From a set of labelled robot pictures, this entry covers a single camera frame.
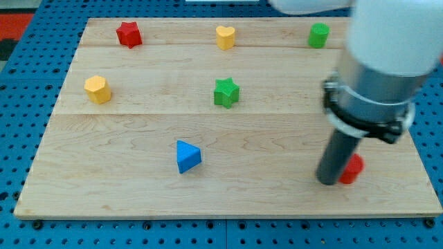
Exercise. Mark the wooden board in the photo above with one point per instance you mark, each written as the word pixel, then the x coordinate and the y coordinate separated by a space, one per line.
pixel 118 160

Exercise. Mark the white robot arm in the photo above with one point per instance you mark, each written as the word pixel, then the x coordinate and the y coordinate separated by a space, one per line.
pixel 390 48

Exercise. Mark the green star block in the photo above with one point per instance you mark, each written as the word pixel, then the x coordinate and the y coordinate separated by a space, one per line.
pixel 226 92

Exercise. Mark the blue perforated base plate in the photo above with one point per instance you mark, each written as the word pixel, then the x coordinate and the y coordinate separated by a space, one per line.
pixel 43 37

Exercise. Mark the yellow heart block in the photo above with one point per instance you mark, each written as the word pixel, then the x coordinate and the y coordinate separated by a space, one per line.
pixel 225 37

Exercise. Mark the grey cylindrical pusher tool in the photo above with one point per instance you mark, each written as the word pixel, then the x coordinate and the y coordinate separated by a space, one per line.
pixel 336 157

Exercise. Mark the blue triangle block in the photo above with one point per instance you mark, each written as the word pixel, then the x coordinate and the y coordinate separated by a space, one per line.
pixel 188 156

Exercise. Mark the red star block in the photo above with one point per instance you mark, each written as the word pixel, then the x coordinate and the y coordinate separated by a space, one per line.
pixel 129 34

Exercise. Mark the green cylinder block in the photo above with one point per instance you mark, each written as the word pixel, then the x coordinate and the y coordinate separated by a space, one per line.
pixel 318 35

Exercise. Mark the yellow hexagon block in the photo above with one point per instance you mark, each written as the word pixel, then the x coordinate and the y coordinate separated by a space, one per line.
pixel 97 89

